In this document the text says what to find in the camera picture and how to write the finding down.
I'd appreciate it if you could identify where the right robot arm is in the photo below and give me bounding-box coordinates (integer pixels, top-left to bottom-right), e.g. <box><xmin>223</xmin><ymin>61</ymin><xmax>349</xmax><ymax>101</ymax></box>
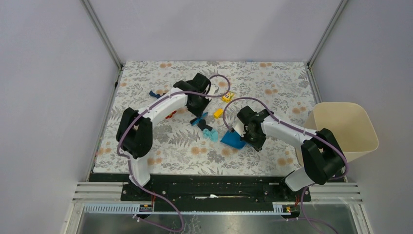
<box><xmin>234</xmin><ymin>106</ymin><xmax>347</xmax><ymax>201</ymax></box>

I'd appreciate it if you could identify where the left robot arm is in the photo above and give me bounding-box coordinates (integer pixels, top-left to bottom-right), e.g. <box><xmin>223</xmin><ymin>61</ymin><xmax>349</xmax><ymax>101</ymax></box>
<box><xmin>116</xmin><ymin>73</ymin><xmax>211</xmax><ymax>200</ymax></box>

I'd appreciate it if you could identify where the yellow toy brick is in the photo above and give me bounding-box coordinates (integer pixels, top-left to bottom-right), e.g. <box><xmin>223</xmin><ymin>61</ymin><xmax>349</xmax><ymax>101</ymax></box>
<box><xmin>213</xmin><ymin>109</ymin><xmax>224</xmax><ymax>119</ymax></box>

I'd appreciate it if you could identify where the beige waste bin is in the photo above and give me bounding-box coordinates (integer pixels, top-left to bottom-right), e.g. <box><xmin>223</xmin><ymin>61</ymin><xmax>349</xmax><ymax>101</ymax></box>
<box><xmin>300</xmin><ymin>102</ymin><xmax>379</xmax><ymax>162</ymax></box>

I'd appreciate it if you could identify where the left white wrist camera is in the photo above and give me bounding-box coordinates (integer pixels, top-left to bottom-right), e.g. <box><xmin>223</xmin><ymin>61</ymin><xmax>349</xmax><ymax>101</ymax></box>
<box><xmin>207</xmin><ymin>84</ymin><xmax>219</xmax><ymax>96</ymax></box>

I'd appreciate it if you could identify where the red toy robot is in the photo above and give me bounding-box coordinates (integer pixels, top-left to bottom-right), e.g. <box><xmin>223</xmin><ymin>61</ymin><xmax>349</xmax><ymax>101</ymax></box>
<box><xmin>165</xmin><ymin>110</ymin><xmax>177</xmax><ymax>119</ymax></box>

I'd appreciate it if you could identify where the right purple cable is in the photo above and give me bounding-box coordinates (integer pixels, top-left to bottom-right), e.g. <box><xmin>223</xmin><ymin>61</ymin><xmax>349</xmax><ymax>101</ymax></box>
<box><xmin>223</xmin><ymin>97</ymin><xmax>349</xmax><ymax>181</ymax></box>

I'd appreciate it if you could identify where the blue hand brush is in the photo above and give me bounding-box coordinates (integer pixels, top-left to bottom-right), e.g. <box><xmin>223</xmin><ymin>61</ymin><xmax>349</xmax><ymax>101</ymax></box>
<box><xmin>190</xmin><ymin>112</ymin><xmax>208</xmax><ymax>126</ymax></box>

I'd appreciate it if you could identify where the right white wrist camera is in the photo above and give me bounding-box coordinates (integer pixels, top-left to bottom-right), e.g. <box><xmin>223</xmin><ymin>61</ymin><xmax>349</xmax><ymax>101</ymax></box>
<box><xmin>233</xmin><ymin>119</ymin><xmax>245</xmax><ymax>137</ymax></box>

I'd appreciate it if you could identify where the floral tablecloth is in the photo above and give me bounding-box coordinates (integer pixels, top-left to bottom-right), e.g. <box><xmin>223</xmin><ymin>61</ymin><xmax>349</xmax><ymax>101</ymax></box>
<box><xmin>93</xmin><ymin>61</ymin><xmax>315</xmax><ymax>176</ymax></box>

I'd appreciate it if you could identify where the yellow number block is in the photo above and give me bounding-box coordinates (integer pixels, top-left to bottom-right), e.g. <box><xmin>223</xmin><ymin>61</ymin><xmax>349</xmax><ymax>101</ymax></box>
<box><xmin>221</xmin><ymin>92</ymin><xmax>235</xmax><ymax>103</ymax></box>

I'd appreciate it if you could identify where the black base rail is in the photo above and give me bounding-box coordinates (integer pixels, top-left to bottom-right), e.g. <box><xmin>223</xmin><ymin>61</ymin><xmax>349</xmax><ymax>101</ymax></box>
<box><xmin>121</xmin><ymin>175</ymin><xmax>302</xmax><ymax>212</ymax></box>

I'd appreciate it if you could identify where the black paper scrap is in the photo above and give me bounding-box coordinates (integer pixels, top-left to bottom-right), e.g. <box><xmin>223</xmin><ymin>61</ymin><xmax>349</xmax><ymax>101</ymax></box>
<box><xmin>197</xmin><ymin>119</ymin><xmax>213</xmax><ymax>131</ymax></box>

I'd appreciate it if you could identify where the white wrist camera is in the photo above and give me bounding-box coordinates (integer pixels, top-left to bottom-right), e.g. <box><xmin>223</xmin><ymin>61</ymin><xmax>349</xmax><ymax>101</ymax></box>
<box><xmin>207</xmin><ymin>84</ymin><xmax>219</xmax><ymax>96</ymax></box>
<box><xmin>233</xmin><ymin>119</ymin><xmax>245</xmax><ymax>137</ymax></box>

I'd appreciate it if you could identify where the blue dustpan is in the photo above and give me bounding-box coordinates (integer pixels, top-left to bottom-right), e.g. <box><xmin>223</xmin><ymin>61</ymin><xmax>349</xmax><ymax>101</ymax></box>
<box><xmin>220</xmin><ymin>130</ymin><xmax>246</xmax><ymax>149</ymax></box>

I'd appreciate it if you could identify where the long dark blue scrap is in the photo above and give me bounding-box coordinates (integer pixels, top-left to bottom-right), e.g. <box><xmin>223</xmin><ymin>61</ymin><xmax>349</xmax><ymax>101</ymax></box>
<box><xmin>149</xmin><ymin>91</ymin><xmax>162</xmax><ymax>99</ymax></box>

